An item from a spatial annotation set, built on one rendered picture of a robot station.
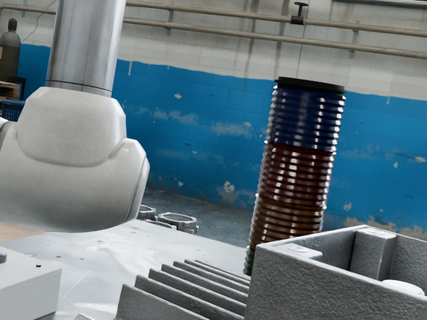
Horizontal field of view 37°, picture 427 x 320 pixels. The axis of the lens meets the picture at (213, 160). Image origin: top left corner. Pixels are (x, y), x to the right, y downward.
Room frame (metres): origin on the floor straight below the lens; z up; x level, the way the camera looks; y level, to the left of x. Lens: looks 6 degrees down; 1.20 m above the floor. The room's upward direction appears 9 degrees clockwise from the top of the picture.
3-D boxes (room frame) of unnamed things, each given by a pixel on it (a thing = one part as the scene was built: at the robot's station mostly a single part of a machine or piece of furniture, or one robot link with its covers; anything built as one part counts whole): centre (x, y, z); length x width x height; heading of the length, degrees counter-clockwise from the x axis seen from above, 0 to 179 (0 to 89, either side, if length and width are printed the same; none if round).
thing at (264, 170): (0.53, -0.07, 1.14); 0.06 x 0.06 x 0.04
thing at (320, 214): (0.53, -0.07, 1.10); 0.06 x 0.06 x 0.04
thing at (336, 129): (0.53, -0.07, 1.19); 0.06 x 0.06 x 0.04
